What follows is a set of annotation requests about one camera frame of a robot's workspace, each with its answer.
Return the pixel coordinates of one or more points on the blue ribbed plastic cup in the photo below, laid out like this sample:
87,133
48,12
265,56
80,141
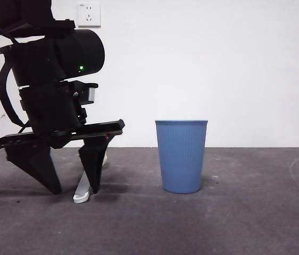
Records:
181,156

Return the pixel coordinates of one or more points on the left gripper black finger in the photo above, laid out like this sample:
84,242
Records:
36,167
94,162

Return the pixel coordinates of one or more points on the white wall socket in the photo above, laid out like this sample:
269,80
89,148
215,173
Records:
89,14

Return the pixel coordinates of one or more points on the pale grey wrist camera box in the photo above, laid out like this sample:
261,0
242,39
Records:
90,95

